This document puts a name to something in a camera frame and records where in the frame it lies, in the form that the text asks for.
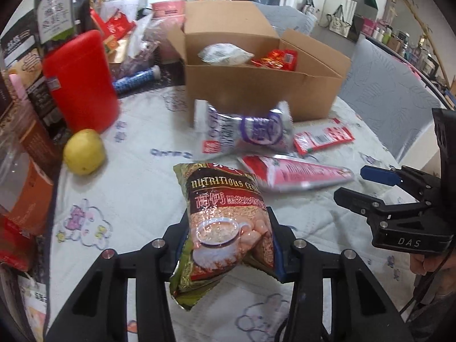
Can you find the person's right hand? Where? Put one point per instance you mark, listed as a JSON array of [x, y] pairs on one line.
[[424, 264]]

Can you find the brown snack box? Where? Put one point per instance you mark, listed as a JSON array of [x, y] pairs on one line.
[[39, 139]]

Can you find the canvas tote bag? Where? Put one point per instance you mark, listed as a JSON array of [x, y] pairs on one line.
[[308, 5]]

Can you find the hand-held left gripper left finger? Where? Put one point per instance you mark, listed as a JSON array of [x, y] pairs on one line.
[[171, 242]]

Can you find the blue white tube packet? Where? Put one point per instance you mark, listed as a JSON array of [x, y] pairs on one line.
[[137, 78]]

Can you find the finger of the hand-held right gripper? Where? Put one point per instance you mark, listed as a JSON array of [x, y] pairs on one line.
[[377, 175], [356, 201]]

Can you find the red white barcode snack packet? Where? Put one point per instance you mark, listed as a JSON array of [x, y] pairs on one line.
[[320, 137]]

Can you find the brown cardboard box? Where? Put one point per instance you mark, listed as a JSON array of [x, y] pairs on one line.
[[249, 82]]

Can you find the orange snack box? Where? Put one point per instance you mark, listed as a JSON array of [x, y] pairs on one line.
[[28, 196]]

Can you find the red silver snack packet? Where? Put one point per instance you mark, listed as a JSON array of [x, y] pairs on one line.
[[295, 174]]

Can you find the red plastic canister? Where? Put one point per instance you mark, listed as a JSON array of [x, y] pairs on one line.
[[82, 82]]

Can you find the black snack bag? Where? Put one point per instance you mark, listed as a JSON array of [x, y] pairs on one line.
[[17, 41]]

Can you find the pink paper cup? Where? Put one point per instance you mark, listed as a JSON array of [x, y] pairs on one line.
[[167, 9]]

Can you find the white grey snack packet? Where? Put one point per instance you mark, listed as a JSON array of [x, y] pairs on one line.
[[222, 53]]

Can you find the yellow lemon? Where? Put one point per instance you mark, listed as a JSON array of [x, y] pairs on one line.
[[84, 151]]

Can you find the row of cosmetic bottles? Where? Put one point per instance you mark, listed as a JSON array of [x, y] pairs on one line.
[[392, 37]]

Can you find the red crinkled snack packet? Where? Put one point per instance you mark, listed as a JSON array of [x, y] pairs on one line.
[[278, 58]]

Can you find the clear jar purple label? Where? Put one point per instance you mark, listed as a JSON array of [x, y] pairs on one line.
[[53, 14]]

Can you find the white printed tablecloth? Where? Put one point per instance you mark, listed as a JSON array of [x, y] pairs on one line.
[[135, 199]]

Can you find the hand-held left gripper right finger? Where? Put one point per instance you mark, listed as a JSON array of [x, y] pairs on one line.
[[281, 270]]

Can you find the brown green cereal packet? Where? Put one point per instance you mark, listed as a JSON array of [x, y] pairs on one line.
[[221, 213]]

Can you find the bamboo branch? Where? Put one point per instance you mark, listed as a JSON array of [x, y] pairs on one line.
[[427, 35]]

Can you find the purple white snack packet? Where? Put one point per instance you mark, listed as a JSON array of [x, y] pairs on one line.
[[249, 130]]

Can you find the grey leaf pattern chair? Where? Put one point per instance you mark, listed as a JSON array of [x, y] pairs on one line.
[[292, 17], [388, 89]]

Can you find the red sauce packet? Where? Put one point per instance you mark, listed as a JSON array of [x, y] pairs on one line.
[[117, 25]]

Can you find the person's right forearm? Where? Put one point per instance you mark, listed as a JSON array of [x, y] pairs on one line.
[[440, 313]]

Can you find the pink bottle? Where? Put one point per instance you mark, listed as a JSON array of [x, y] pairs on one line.
[[17, 83]]

